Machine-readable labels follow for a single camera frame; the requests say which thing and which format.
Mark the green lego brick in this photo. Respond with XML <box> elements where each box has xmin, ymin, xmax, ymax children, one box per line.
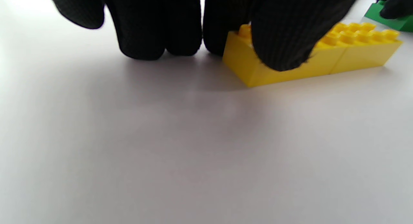
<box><xmin>364</xmin><ymin>0</ymin><xmax>413</xmax><ymax>33</ymax></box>

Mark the person's left hand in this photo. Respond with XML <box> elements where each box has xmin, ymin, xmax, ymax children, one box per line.
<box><xmin>47</xmin><ymin>0</ymin><xmax>362</xmax><ymax>72</ymax></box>

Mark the yellow lego brick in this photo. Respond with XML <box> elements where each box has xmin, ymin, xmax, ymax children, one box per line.
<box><xmin>222</xmin><ymin>23</ymin><xmax>348</xmax><ymax>88</ymax></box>
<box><xmin>316</xmin><ymin>22</ymin><xmax>403</xmax><ymax>75</ymax></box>

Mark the person's right hand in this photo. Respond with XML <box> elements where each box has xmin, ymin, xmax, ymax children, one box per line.
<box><xmin>374</xmin><ymin>0</ymin><xmax>413</xmax><ymax>20</ymax></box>

